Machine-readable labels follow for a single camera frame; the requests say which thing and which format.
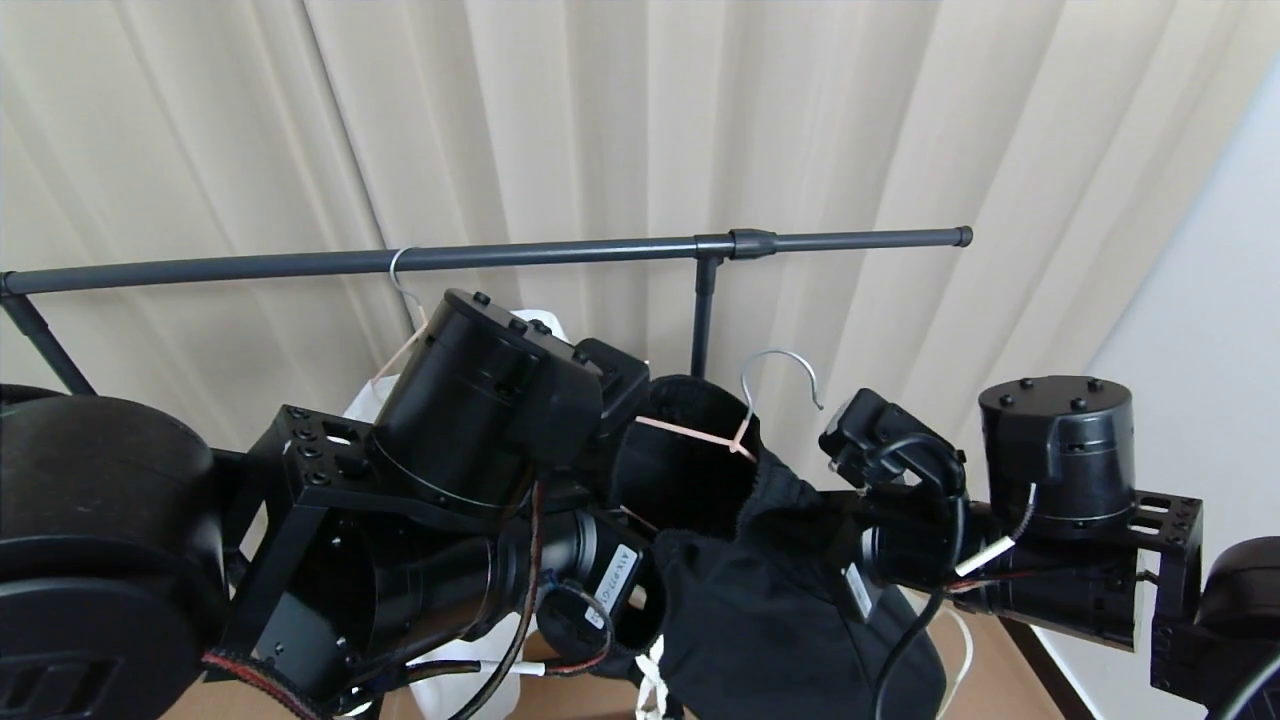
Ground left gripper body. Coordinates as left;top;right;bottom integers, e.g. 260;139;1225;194
330;510;668;683

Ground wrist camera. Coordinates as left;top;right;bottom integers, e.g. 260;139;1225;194
820;388;967;491
575;338;652;443

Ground pink clothes hanger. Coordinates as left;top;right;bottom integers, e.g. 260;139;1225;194
372;246;433;386
635;348;826;464

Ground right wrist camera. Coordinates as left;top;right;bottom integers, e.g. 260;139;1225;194
820;388;967;491

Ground white laundry basket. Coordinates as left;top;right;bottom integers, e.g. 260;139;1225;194
930;608;977;720

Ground black garment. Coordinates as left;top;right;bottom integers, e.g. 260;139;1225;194
605;375;946;720

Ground black clothes rack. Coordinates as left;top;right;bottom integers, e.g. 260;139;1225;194
0;225;976;398

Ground black cable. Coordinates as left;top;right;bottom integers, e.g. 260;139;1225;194
873;435;969;720
1210;650;1280;720

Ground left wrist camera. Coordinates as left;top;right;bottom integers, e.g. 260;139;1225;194
575;338;652;443

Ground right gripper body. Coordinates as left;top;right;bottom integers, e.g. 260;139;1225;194
843;495;1141;643

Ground white printed t-shirt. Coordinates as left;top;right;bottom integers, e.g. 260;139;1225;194
340;308;561;720

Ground beige curtain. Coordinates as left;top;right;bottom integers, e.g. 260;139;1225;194
0;0;1280;621

